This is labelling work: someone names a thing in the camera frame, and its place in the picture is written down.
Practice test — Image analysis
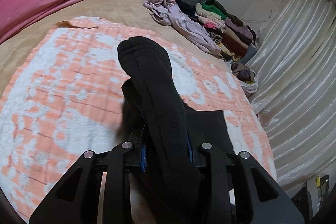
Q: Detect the black long sleeve shirt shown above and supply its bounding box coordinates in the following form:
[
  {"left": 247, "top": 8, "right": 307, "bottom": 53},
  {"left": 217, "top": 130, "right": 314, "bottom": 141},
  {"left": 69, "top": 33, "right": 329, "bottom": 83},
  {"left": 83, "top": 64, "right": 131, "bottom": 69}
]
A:
[{"left": 117, "top": 36, "right": 234, "bottom": 223}]

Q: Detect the white bag of clothes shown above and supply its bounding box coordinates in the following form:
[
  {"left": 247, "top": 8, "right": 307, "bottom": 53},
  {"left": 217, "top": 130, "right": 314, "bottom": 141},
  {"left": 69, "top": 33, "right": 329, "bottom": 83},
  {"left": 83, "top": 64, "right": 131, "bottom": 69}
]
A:
[{"left": 226, "top": 60, "right": 259, "bottom": 98}]

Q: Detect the stack of folded clothes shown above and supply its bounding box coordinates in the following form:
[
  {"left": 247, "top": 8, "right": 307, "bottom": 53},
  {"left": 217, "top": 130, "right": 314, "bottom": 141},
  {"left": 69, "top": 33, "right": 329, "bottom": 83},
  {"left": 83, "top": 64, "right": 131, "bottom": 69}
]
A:
[{"left": 176, "top": 0, "right": 258, "bottom": 64}]

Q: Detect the pink checkered fleece blanket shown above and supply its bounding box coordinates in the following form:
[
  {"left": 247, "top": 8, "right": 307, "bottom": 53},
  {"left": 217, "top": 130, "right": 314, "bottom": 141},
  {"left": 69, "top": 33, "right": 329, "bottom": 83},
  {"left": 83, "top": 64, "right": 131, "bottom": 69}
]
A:
[{"left": 1, "top": 16, "right": 276, "bottom": 219}]

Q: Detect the white satin curtain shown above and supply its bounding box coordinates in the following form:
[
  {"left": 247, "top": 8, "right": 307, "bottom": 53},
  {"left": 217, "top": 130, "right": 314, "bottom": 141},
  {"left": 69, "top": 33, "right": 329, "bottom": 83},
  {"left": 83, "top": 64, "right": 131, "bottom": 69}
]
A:
[{"left": 248, "top": 0, "right": 335, "bottom": 188}]

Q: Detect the beige bed sheet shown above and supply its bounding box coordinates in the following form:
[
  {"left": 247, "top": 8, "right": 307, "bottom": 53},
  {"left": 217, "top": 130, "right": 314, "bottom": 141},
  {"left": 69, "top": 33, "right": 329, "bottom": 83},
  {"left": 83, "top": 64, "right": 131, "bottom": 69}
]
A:
[{"left": 1, "top": 0, "right": 228, "bottom": 94}]

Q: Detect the lilac crumpled garment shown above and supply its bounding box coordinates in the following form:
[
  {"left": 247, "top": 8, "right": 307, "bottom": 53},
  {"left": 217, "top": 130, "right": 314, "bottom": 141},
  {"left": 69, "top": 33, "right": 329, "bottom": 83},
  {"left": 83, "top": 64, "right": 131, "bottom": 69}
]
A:
[{"left": 143, "top": 0, "right": 222, "bottom": 58}]

